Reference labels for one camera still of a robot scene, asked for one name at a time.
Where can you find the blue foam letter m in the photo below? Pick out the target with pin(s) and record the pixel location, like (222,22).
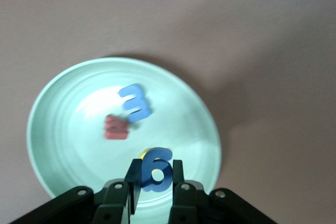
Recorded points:
(137,103)

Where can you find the green plate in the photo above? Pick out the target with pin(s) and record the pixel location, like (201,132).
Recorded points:
(78,90)

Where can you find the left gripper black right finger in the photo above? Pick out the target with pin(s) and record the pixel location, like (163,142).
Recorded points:
(183,203)

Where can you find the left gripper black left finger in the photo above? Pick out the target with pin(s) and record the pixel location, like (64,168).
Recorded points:
(115,203)

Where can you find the blue foam letter g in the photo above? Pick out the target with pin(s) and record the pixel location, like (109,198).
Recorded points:
(149,166)

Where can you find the red foam letter w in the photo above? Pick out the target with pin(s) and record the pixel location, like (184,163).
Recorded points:
(115,129)

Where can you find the yellow lowercase foam letter h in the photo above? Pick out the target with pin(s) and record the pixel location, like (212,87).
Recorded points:
(144,153)

